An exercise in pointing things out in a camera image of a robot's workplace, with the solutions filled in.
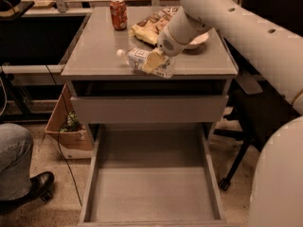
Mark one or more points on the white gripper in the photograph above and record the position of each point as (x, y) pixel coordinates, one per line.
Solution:
(169, 46)

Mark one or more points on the clear plastic water bottle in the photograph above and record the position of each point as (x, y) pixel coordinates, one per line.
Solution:
(136, 57)

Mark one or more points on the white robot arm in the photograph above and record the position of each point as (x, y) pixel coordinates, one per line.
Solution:
(277, 192)

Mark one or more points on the closed upper drawer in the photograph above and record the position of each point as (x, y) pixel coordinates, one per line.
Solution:
(148, 109)

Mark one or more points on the grey drawer cabinet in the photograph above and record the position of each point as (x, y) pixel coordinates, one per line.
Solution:
(94, 70)

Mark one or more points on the open middle drawer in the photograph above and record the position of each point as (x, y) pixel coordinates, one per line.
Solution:
(152, 178)

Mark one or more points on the brown chip bag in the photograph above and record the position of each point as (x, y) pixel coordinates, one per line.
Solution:
(149, 28)

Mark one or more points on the white bowl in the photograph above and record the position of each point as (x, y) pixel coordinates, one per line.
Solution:
(199, 40)

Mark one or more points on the red soda can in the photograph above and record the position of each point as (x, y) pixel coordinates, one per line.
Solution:
(119, 17)

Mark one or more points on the cardboard box with plant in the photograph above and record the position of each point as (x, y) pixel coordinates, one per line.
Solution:
(64, 127)

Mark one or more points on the black office chair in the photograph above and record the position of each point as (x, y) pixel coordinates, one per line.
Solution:
(260, 114)

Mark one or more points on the person leg in jeans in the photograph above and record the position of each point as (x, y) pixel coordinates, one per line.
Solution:
(16, 144)

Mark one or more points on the black leather shoe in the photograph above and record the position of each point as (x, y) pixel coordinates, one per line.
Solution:
(41, 188)

